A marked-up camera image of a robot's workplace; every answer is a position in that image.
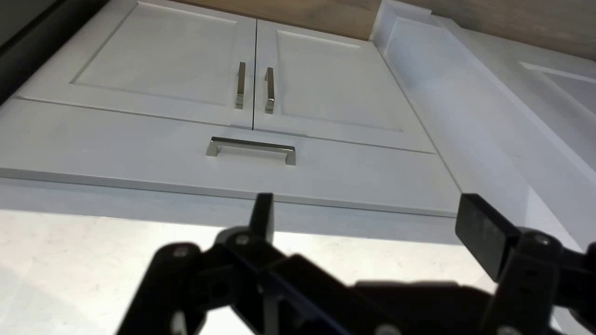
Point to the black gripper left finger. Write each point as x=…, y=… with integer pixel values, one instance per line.
x=248, y=290

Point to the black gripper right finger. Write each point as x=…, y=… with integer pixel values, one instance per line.
x=533, y=279

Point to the white kitchen drawer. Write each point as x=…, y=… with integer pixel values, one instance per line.
x=124, y=148

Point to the white counter cabinet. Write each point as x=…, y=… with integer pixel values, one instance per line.
x=94, y=195

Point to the white lower cabinet door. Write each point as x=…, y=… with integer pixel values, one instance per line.
x=336, y=85
x=161, y=55

